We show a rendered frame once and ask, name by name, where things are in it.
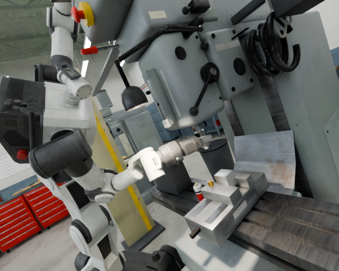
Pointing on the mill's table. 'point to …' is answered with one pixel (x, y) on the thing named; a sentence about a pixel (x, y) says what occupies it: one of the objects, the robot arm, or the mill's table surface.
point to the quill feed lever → (206, 70)
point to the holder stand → (174, 179)
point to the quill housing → (182, 77)
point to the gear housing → (154, 22)
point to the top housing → (105, 19)
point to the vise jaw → (221, 193)
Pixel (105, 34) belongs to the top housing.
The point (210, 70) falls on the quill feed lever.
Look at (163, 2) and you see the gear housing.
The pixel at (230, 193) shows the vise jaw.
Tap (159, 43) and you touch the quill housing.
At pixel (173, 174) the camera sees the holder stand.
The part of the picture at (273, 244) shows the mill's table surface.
